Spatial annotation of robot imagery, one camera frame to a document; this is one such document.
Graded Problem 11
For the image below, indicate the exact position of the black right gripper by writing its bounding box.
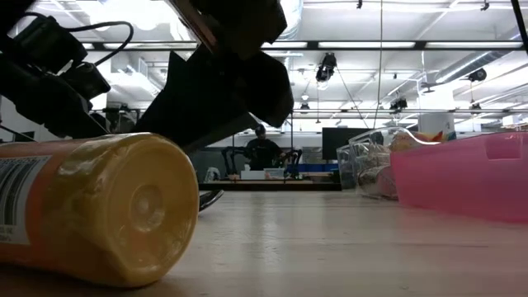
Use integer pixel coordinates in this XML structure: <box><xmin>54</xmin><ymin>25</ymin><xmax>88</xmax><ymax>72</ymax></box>
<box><xmin>135</xmin><ymin>0</ymin><xmax>295</xmax><ymax>153</ymax></box>

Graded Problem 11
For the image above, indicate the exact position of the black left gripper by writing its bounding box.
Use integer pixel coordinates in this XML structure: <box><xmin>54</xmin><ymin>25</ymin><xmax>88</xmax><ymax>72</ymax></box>
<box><xmin>0</xmin><ymin>53</ymin><xmax>111</xmax><ymax>139</ymax></box>

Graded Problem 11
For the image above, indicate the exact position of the orange spice bottle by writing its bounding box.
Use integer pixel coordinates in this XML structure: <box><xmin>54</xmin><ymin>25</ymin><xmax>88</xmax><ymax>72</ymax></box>
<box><xmin>0</xmin><ymin>131</ymin><xmax>201</xmax><ymax>289</ymax></box>

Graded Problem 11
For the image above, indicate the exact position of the orange red ramen packet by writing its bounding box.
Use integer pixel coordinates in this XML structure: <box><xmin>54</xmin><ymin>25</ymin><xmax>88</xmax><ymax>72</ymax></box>
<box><xmin>388</xmin><ymin>130</ymin><xmax>439</xmax><ymax>153</ymax></box>

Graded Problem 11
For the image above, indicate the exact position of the person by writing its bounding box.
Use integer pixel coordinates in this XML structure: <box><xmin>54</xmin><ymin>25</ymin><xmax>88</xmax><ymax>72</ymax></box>
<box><xmin>245</xmin><ymin>123</ymin><xmax>288</xmax><ymax>172</ymax></box>

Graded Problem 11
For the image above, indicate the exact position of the white box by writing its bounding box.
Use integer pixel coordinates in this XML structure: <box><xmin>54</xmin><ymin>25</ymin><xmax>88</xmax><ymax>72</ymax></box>
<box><xmin>240</xmin><ymin>168</ymin><xmax>267</xmax><ymax>182</ymax></box>

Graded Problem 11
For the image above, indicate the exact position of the background table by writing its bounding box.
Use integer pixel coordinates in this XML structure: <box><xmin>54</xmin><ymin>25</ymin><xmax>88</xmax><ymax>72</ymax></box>
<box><xmin>200</xmin><ymin>179</ymin><xmax>343</xmax><ymax>191</ymax></box>

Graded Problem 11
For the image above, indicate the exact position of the black monitor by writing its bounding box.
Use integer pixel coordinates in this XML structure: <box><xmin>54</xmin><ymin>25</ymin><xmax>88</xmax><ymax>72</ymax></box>
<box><xmin>321</xmin><ymin>126</ymin><xmax>384</xmax><ymax>162</ymax></box>

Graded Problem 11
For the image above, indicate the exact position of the clear plastic bin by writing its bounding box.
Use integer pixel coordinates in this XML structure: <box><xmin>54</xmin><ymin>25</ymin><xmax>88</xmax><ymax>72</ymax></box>
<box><xmin>336</xmin><ymin>126</ymin><xmax>441</xmax><ymax>201</ymax></box>

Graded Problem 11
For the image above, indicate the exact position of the pink plastic tray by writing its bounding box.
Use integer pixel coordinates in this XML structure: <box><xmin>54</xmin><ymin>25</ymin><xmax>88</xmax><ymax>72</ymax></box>
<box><xmin>389</xmin><ymin>130</ymin><xmax>528</xmax><ymax>225</ymax></box>

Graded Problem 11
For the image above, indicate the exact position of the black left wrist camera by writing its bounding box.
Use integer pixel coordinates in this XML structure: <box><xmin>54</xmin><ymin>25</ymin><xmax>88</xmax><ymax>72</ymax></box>
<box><xmin>11</xmin><ymin>15</ymin><xmax>88</xmax><ymax>72</ymax></box>

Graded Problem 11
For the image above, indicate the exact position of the black looped camera cable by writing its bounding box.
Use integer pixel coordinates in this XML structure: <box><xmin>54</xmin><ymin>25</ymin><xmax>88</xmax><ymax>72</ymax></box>
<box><xmin>65</xmin><ymin>19</ymin><xmax>135</xmax><ymax>67</ymax></box>

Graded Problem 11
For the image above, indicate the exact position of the black overhead camera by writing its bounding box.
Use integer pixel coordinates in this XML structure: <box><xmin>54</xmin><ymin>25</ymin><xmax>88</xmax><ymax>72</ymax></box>
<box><xmin>315</xmin><ymin>52</ymin><xmax>338</xmax><ymax>83</ymax></box>

